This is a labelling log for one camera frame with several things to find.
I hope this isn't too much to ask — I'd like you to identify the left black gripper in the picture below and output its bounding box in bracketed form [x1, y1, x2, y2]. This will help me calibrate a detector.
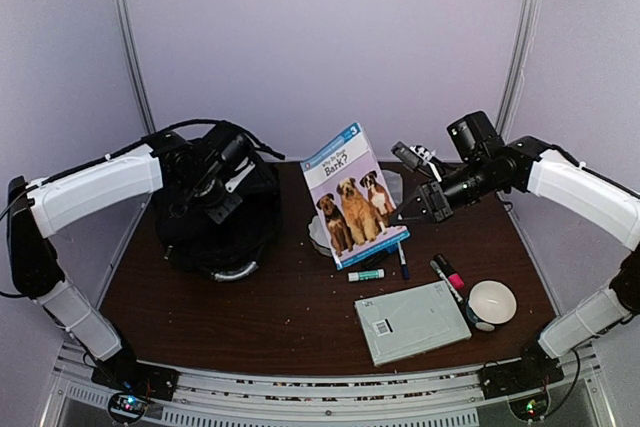
[182, 167, 244, 225]

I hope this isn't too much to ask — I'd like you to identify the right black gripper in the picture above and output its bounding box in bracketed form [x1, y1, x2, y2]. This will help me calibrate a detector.
[388, 156, 495, 226]

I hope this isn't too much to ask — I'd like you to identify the black student backpack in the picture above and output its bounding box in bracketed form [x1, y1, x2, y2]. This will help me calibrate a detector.
[149, 119, 284, 282]

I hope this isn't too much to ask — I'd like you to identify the dog picture book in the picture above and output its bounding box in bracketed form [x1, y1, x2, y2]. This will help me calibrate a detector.
[300, 122, 410, 270]

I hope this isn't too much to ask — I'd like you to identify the grey notebook with barcode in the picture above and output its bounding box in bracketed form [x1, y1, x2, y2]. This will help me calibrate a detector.
[354, 281, 472, 367]

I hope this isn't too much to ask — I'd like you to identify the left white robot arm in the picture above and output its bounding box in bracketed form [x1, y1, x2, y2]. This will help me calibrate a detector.
[6, 121, 271, 391]

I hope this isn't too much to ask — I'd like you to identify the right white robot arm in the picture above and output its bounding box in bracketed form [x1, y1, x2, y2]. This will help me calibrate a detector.
[391, 111, 639, 389]

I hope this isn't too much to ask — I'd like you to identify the crumpled grey cloth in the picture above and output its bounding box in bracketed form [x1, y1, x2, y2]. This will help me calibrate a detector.
[382, 169, 403, 206]

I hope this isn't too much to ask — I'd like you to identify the white marker pen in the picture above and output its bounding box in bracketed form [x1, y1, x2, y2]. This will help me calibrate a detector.
[429, 260, 464, 305]

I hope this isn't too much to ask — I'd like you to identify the blue highlighter marker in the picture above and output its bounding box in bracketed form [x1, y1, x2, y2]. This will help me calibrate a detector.
[361, 251, 388, 270]

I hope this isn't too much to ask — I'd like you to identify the blue capped white pen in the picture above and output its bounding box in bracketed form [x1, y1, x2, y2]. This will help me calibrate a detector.
[397, 243, 410, 280]

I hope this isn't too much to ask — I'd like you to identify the white green glue stick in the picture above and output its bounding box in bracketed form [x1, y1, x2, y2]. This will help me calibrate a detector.
[348, 269, 385, 282]

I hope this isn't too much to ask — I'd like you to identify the pink highlighter marker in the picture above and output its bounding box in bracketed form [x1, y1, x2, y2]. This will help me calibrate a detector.
[433, 253, 464, 291]

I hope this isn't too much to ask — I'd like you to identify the white fluted ceramic bowl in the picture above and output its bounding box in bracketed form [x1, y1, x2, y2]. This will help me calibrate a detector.
[307, 215, 332, 257]

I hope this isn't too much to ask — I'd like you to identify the white and dark blue bowl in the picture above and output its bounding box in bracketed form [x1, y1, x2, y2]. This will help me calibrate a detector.
[464, 280, 518, 332]

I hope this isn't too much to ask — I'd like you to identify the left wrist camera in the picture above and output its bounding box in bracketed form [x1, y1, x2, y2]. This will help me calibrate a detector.
[198, 122, 253, 196]

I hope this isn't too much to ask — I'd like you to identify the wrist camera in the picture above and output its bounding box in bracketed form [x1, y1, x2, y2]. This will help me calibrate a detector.
[391, 141, 442, 182]
[198, 122, 253, 196]

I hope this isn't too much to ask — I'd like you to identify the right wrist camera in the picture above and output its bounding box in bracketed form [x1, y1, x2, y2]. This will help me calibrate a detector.
[391, 141, 442, 182]

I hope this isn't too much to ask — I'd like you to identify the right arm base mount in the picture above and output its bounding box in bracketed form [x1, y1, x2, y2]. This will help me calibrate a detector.
[477, 360, 565, 424]

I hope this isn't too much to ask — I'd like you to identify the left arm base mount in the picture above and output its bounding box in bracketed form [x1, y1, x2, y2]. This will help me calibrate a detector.
[91, 363, 179, 425]

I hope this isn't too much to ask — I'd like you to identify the left aluminium corner post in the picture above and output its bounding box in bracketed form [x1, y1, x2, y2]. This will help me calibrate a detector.
[114, 0, 156, 134]

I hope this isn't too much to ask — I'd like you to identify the aluminium corner post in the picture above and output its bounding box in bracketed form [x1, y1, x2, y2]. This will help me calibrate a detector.
[114, 0, 156, 134]
[496, 0, 540, 138]

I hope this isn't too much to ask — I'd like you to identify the right aluminium corner post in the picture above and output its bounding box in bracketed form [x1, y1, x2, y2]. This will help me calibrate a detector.
[496, 0, 540, 138]

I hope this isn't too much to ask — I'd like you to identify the aluminium front rail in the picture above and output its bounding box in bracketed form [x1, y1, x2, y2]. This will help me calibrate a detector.
[39, 341, 621, 427]

